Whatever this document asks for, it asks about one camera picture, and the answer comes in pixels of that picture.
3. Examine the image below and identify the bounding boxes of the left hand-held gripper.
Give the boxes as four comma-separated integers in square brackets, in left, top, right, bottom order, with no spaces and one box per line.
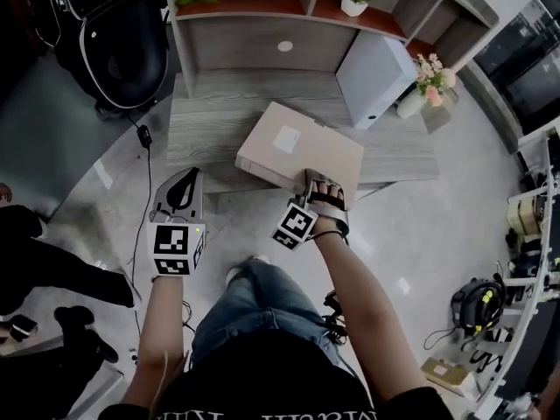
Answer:
[146,167,208,277]

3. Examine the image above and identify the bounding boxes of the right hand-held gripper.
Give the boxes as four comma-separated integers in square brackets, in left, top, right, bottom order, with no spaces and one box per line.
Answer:
[269,168,351,252]

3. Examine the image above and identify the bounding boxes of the beige cardboard box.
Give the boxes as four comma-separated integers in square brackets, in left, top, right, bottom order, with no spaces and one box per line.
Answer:
[234,101,366,212]

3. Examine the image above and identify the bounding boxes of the light blue box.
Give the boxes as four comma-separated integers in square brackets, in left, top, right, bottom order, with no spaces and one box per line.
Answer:
[335,30,419,130]

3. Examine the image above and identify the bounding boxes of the person's right forearm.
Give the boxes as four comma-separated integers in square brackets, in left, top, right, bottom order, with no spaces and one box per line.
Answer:
[312,223,430,406]

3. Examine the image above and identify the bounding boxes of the person's left forearm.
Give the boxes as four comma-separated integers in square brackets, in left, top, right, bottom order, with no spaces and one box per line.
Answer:
[122,273,185,410]

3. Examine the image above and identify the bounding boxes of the person's right hand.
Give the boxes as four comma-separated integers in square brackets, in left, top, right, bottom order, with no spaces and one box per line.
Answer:
[311,182,347,204]

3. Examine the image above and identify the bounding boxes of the white ribbed vase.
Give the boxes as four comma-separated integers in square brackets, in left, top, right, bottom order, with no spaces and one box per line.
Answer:
[395,87,425,120]

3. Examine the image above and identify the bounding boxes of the person's legs in blue jeans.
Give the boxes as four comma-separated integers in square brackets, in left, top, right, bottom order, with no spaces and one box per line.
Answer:
[190,255,351,367]

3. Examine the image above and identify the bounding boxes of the grey wooden desk with shelves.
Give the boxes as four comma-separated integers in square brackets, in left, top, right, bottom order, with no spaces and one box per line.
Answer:
[164,0,500,200]

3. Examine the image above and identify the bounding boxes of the small black monitor rig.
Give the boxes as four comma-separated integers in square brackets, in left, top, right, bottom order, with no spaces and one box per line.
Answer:
[322,290,349,345]

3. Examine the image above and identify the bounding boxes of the pink and white flower bouquet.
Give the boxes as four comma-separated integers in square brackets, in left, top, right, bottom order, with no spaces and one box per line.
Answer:
[413,52,458,108]

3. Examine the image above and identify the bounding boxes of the small plant in white pot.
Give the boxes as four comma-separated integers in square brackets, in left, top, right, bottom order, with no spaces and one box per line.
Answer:
[340,0,373,18]

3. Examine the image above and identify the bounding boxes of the grey door mat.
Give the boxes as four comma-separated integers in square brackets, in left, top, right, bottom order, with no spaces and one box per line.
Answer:
[457,66,524,155]

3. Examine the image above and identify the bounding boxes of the person's black shirt torso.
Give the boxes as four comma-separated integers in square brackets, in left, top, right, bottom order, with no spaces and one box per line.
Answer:
[98,330,456,420]

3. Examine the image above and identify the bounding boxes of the black glass double door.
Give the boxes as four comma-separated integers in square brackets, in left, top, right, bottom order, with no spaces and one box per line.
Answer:
[474,0,560,135]

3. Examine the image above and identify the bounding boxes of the white long office bench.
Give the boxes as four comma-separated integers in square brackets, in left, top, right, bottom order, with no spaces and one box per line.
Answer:
[474,129,560,420]

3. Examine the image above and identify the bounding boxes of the black gripper wrist strap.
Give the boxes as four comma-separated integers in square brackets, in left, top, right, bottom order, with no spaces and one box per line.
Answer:
[312,229,351,247]

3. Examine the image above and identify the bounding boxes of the black floor cable with adapter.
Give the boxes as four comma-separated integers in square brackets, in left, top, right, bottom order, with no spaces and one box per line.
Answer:
[130,115,154,279]

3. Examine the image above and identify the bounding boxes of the thin black loose cable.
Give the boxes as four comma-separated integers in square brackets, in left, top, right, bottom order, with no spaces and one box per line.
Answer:
[181,299,198,332]

